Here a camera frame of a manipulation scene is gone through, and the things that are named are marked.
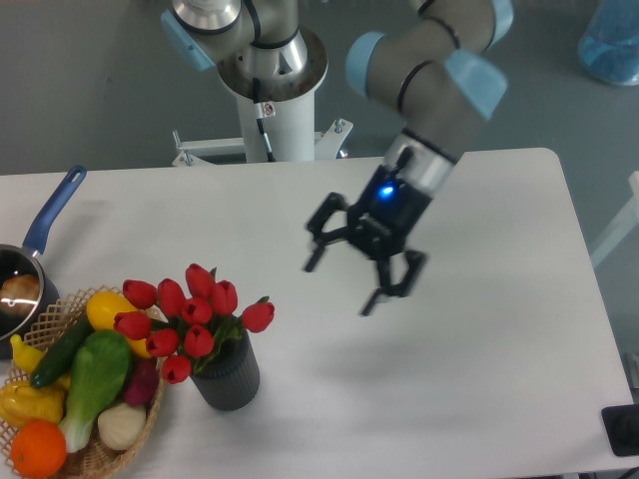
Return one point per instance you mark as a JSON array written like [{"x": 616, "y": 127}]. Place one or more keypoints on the red tulip bouquet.
[{"x": 189, "y": 329}]

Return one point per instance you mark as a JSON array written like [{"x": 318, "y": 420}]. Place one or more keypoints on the blue handled saucepan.
[{"x": 25, "y": 259}]

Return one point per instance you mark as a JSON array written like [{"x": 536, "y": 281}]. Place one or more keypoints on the green bok choy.
[{"x": 99, "y": 372}]

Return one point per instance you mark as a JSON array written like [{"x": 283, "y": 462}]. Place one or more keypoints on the black device at edge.
[{"x": 621, "y": 425}]

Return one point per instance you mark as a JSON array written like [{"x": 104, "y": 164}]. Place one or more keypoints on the yellow bell pepper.
[{"x": 21, "y": 403}]

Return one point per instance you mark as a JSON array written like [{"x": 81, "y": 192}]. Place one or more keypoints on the blue mesh bag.
[{"x": 608, "y": 50}]

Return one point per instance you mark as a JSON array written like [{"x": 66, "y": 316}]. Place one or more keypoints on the white garlic bulb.
[{"x": 121, "y": 425}]

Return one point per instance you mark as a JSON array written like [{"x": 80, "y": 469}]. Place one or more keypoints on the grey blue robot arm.
[{"x": 435, "y": 76}]

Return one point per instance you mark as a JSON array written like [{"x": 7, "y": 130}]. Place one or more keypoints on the dark grey ribbed vase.
[{"x": 231, "y": 380}]

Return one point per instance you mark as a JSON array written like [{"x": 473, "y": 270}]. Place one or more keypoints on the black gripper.
[{"x": 377, "y": 224}]

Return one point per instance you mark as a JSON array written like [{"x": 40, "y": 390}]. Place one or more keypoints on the orange fruit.
[{"x": 38, "y": 449}]

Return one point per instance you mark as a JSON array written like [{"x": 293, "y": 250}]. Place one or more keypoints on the yellow squash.
[{"x": 102, "y": 308}]

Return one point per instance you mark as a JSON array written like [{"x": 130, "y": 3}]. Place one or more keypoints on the green cucumber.
[{"x": 59, "y": 357}]

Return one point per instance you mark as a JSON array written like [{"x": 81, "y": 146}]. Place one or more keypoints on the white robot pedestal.
[{"x": 275, "y": 93}]

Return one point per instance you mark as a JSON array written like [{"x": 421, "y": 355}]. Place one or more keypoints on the red radish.
[{"x": 142, "y": 384}]

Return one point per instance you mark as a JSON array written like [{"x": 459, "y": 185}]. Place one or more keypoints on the white frame at right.
[{"x": 623, "y": 223}]

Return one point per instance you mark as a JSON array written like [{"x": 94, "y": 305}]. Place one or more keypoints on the brown bread roll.
[{"x": 20, "y": 294}]

